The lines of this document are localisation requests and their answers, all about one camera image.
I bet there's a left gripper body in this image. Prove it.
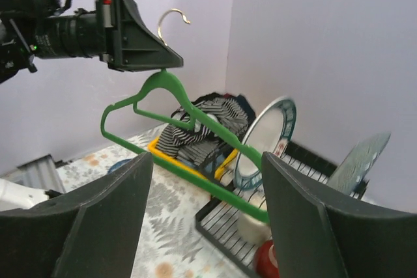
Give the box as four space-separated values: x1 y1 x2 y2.
96 0 123 70

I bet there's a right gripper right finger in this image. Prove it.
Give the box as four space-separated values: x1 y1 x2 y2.
261 152 416 277

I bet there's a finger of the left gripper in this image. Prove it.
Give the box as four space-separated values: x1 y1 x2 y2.
112 0 184 72

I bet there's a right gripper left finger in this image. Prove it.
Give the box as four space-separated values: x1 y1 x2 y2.
1 152 153 277

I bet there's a striped tank top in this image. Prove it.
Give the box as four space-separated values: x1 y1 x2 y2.
156 98 255 165

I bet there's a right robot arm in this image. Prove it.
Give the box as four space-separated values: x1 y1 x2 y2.
1 152 416 277

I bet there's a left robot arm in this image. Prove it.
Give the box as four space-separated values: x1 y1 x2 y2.
1 0 184 81

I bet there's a red bowl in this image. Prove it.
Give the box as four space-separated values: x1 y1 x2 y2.
252 240 280 278

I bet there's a white ceramic cup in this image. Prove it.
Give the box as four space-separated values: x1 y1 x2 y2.
237 192 272 246

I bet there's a blue white patterned bowl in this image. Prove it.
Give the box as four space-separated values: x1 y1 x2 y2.
107 158 132 174

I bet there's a floral table mat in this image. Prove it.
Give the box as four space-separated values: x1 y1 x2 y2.
55 123 255 278

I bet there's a grey patterned plate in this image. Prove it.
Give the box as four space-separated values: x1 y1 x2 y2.
326 132 391 195

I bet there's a yellow plastic tray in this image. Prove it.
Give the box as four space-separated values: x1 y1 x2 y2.
147 138 238 181

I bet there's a white plate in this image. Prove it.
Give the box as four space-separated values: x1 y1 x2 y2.
233 96 296 190

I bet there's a black wire dish rack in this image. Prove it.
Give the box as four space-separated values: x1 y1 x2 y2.
194 141 369 278

